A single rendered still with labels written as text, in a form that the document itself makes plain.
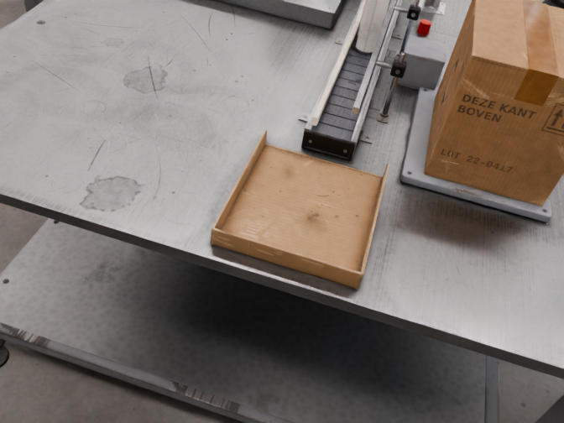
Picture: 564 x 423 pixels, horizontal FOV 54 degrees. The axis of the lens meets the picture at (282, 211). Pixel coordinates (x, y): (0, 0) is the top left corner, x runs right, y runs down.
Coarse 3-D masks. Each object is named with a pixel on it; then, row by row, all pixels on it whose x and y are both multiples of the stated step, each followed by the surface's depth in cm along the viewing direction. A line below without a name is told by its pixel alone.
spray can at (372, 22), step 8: (368, 0) 129; (376, 0) 128; (384, 0) 128; (368, 8) 130; (376, 8) 129; (384, 8) 130; (368, 16) 131; (376, 16) 131; (368, 24) 133; (376, 24) 132; (360, 32) 135; (368, 32) 134; (376, 32) 134; (360, 40) 136; (368, 40) 135; (376, 40) 136; (360, 48) 137; (368, 48) 137
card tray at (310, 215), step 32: (256, 160) 111; (288, 160) 112; (320, 160) 114; (256, 192) 104; (288, 192) 106; (320, 192) 107; (352, 192) 108; (224, 224) 98; (256, 224) 99; (288, 224) 100; (320, 224) 101; (352, 224) 102; (256, 256) 93; (288, 256) 91; (320, 256) 95; (352, 256) 96
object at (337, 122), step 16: (352, 48) 139; (352, 64) 134; (336, 80) 128; (352, 80) 128; (336, 96) 123; (352, 96) 124; (336, 112) 118; (352, 112) 119; (320, 128) 113; (336, 128) 114; (352, 128) 115
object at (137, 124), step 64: (64, 0) 148; (128, 0) 153; (192, 0) 158; (448, 0) 180; (0, 64) 124; (64, 64) 127; (128, 64) 131; (192, 64) 134; (256, 64) 138; (320, 64) 141; (0, 128) 109; (64, 128) 111; (128, 128) 114; (192, 128) 116; (256, 128) 119; (384, 128) 125; (0, 192) 97; (64, 192) 99; (128, 192) 101; (192, 192) 103; (384, 192) 110; (192, 256) 93; (384, 256) 98; (448, 256) 100; (512, 256) 102; (384, 320) 90; (448, 320) 90; (512, 320) 91
